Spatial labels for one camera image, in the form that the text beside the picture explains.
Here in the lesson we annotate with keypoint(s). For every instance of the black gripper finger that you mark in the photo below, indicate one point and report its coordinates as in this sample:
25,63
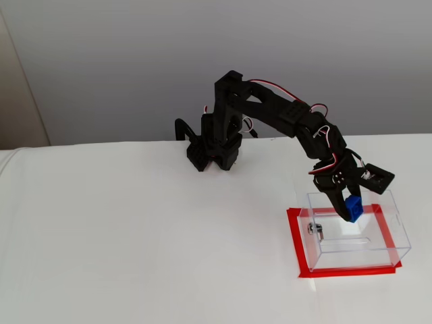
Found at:
335,200
354,189

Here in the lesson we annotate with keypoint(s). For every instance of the blue lego brick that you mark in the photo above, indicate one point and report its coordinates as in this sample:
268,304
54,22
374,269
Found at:
354,209

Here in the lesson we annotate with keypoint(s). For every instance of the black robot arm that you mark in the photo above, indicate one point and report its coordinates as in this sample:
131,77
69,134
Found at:
270,108

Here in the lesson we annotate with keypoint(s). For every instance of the transparent plastic box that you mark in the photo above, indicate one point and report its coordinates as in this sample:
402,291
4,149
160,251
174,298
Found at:
371,243

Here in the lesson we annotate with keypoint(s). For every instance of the silver cylinder lock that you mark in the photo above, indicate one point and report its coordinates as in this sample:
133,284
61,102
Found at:
314,229

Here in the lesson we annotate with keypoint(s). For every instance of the black table clamp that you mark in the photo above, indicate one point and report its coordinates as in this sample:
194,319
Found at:
180,126

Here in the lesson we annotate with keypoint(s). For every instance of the red tape frame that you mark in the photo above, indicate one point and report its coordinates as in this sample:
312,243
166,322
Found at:
296,236

